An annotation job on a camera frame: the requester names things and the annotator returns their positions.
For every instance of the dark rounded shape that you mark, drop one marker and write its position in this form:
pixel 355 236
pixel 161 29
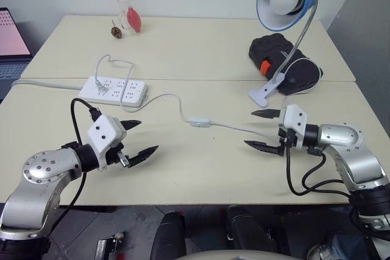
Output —
pixel 246 229
pixel 169 235

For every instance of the white power plug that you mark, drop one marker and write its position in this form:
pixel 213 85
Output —
pixel 102 88

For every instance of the small brown spinning top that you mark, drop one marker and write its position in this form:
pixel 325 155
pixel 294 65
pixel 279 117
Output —
pixel 116 32

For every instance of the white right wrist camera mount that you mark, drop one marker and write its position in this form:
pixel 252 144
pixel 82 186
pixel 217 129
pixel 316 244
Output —
pixel 294 120

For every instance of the black stand with white knob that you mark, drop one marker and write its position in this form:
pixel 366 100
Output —
pixel 106 246

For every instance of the grey white sneaker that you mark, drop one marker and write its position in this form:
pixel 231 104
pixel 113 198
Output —
pixel 320 252

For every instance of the clear drinking glass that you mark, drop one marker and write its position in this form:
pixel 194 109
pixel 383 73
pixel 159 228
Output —
pixel 123 4

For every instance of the beige rounded surface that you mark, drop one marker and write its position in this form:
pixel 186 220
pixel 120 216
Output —
pixel 213 255

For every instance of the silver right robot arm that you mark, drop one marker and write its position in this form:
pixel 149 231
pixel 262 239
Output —
pixel 338 135

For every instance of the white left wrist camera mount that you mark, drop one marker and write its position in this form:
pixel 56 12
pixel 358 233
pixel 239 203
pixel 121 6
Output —
pixel 103 129

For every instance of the blue denim trouser leg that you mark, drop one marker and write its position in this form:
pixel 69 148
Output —
pixel 347 246

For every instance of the laptop with pink screen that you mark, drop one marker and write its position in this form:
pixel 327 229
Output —
pixel 12 34

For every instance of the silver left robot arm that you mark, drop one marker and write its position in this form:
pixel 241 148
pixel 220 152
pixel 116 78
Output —
pixel 39 193

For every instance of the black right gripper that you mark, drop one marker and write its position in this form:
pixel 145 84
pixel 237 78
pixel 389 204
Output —
pixel 288 141

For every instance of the red rubber air blower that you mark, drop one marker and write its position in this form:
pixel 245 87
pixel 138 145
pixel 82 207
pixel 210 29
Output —
pixel 134 19

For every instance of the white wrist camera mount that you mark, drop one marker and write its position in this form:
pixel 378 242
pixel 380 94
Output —
pixel 294 120
pixel 103 129

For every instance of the white power strip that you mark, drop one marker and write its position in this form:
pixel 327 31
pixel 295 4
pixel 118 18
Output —
pixel 128 89

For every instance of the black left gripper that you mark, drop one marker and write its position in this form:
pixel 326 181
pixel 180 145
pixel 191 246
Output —
pixel 117 155

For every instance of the black case with orange latch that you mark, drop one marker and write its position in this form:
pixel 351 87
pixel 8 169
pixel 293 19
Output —
pixel 271 50

